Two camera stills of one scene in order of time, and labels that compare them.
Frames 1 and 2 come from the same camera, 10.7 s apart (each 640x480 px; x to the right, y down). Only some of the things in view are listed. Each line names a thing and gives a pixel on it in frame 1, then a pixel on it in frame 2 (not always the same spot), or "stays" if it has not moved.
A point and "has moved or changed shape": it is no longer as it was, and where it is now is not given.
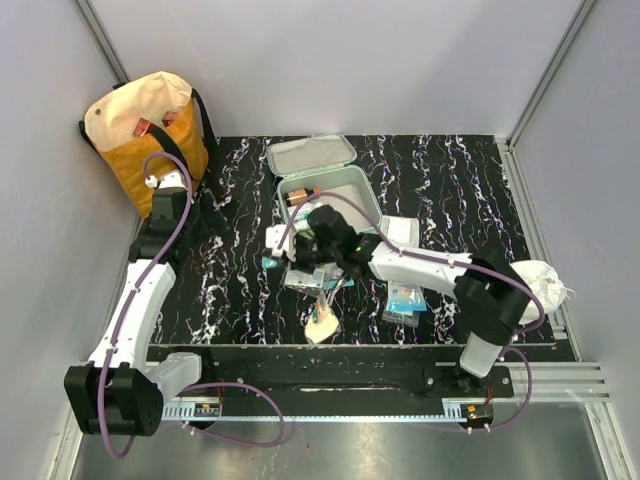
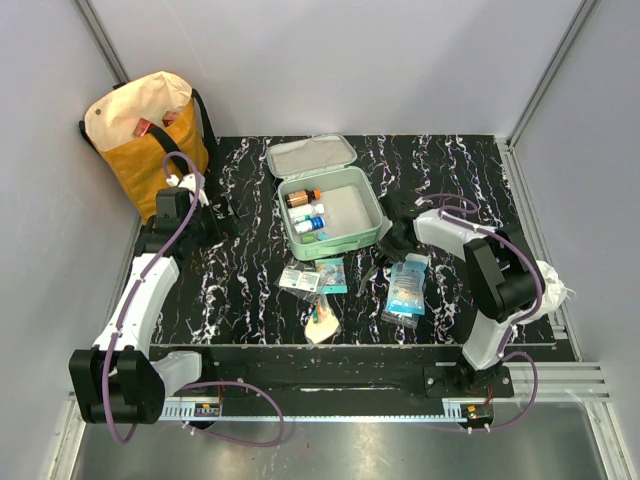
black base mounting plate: (329, 373) stays
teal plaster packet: (330, 284) has moved or changed shape
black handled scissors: (341, 294) has moved or changed shape
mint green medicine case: (322, 163) stays
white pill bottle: (306, 208) stays
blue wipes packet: (405, 302) stays
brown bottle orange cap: (301, 195) stays
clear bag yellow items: (323, 322) stays
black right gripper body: (308, 253) → (392, 246)
